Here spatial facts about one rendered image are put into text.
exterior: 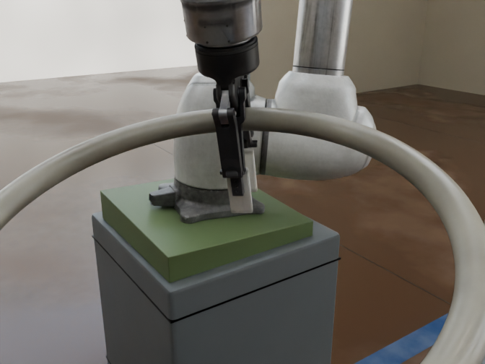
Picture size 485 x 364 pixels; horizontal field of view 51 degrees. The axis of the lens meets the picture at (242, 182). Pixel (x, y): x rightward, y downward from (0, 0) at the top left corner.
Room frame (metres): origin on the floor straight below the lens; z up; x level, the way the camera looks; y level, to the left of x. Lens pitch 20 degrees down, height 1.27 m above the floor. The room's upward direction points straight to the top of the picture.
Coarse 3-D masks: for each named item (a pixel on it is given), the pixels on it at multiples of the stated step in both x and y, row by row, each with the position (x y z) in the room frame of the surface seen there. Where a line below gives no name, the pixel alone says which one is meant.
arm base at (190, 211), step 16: (160, 192) 0.97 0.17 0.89; (176, 192) 0.96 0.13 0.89; (192, 192) 0.95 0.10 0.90; (208, 192) 0.94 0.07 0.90; (224, 192) 0.95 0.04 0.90; (176, 208) 0.95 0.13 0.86; (192, 208) 0.93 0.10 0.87; (208, 208) 0.93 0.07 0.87; (224, 208) 0.94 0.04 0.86; (256, 208) 0.96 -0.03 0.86
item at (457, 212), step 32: (128, 128) 0.62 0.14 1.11; (160, 128) 0.62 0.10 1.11; (192, 128) 0.63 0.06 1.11; (256, 128) 0.63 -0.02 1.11; (288, 128) 0.61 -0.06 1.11; (320, 128) 0.59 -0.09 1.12; (352, 128) 0.56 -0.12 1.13; (64, 160) 0.56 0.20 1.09; (96, 160) 0.59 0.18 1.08; (384, 160) 0.52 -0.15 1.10; (416, 160) 0.48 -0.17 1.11; (0, 192) 0.50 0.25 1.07; (32, 192) 0.52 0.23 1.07; (448, 192) 0.43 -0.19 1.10; (0, 224) 0.47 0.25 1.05; (448, 224) 0.40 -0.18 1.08; (480, 224) 0.38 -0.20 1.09; (480, 256) 0.35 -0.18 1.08; (480, 288) 0.31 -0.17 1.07; (448, 320) 0.30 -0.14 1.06; (480, 320) 0.29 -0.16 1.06; (448, 352) 0.27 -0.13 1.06; (480, 352) 0.27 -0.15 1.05
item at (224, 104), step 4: (224, 92) 0.60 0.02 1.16; (228, 92) 0.60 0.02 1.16; (224, 96) 0.59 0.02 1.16; (228, 96) 0.59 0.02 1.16; (224, 100) 0.59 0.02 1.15; (228, 100) 0.59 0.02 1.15; (220, 104) 0.58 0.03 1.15; (224, 104) 0.58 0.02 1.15; (228, 104) 0.59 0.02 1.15; (220, 108) 0.58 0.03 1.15; (224, 108) 0.58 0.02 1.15; (220, 112) 0.57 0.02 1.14; (224, 112) 0.57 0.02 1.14; (220, 116) 0.57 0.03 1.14; (224, 116) 0.57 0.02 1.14; (220, 120) 0.58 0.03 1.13; (224, 120) 0.58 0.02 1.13
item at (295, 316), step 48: (96, 240) 1.04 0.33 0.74; (336, 240) 0.96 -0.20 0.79; (144, 288) 0.83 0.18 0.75; (192, 288) 0.76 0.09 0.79; (240, 288) 0.82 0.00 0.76; (288, 288) 0.88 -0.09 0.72; (144, 336) 0.84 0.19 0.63; (192, 336) 0.76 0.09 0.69; (240, 336) 0.82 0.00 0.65; (288, 336) 0.89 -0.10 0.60
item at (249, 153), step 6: (246, 150) 0.68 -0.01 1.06; (252, 150) 0.68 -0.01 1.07; (246, 156) 0.68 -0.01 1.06; (252, 156) 0.68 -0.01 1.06; (246, 162) 0.68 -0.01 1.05; (252, 162) 0.68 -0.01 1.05; (252, 168) 0.68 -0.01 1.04; (252, 174) 0.69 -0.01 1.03; (252, 180) 0.69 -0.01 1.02; (252, 186) 0.69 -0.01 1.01
